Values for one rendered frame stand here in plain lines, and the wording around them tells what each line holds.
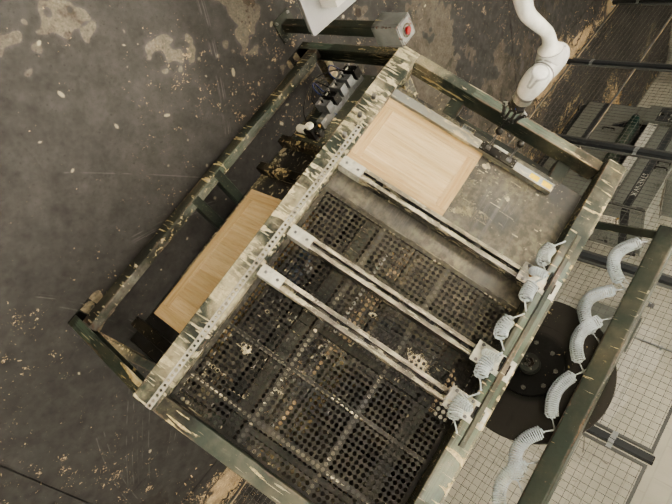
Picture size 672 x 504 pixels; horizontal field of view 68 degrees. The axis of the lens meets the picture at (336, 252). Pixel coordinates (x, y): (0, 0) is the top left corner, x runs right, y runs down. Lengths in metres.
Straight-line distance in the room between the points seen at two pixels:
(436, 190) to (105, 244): 1.77
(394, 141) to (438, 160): 0.24
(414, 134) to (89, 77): 1.61
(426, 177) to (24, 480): 2.75
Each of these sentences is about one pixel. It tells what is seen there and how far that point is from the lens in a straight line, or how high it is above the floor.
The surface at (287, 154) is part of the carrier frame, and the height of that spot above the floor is 0.29.
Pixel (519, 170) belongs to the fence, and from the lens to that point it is 2.71.
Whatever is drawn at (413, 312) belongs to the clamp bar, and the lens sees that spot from 2.34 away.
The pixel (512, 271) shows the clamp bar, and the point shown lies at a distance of 2.48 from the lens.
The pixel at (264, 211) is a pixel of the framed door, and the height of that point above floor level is 0.46.
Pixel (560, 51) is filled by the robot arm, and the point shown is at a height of 1.68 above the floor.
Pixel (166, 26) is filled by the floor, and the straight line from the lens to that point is 2.94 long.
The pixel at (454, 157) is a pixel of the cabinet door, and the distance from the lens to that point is 2.66.
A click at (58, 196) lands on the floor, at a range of 2.80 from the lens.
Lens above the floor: 2.58
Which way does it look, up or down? 39 degrees down
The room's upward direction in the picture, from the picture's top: 113 degrees clockwise
